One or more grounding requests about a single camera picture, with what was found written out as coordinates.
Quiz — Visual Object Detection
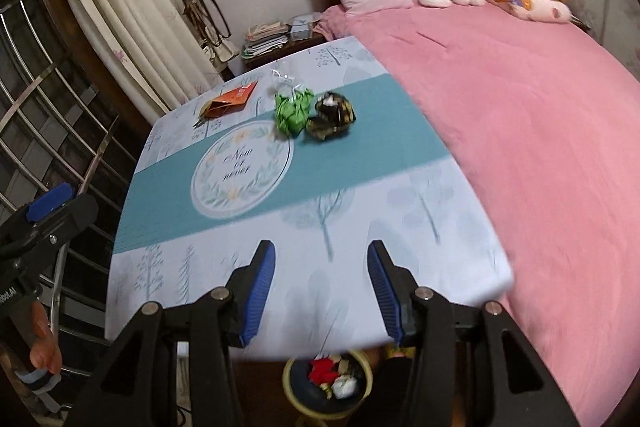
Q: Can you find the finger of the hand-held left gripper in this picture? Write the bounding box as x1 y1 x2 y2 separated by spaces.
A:
0 184 74 239
0 193 99 265

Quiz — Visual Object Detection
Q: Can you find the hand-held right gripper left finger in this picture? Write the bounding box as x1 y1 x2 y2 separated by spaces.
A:
75 239 277 427

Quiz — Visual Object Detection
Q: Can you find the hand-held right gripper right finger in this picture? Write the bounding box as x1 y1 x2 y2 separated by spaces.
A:
366 240 581 427

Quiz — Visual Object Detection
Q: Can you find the yellow rimmed waste bin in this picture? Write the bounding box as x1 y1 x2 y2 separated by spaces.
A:
282 349 373 420

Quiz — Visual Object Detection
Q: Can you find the person's left hand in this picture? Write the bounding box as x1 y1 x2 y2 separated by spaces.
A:
27 302 64 374

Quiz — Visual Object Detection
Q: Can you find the metal window grille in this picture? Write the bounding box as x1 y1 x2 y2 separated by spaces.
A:
0 0 126 383

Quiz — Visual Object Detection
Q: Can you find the tree print tablecloth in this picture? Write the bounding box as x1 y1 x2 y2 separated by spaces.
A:
105 36 516 363

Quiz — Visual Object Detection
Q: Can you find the green crumpled wrapper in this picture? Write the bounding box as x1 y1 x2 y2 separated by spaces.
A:
274 88 316 140

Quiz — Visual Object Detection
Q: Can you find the black gold crumpled wrapper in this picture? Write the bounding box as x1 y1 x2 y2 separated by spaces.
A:
305 90 357 142

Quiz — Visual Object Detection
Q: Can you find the orange snack wrapper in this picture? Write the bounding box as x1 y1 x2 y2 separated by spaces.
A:
194 82 259 124

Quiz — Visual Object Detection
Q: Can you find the cream curtain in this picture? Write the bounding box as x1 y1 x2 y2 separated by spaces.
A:
50 0 226 115

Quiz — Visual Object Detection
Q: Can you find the pink bedspread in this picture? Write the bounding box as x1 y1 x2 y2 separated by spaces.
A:
320 0 640 418

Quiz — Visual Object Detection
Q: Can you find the clear plastic wrap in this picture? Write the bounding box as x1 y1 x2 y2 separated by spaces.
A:
270 68 307 94

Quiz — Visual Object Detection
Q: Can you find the white bag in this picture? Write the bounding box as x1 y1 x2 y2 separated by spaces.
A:
201 32 241 68

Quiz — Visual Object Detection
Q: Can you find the wooden nightstand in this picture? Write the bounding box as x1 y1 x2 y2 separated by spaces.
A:
242 32 328 75

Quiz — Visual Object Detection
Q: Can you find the stack of books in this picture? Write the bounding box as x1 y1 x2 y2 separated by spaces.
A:
242 21 292 58

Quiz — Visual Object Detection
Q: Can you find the clear plastic container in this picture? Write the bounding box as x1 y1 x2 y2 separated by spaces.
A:
288 13 325 42

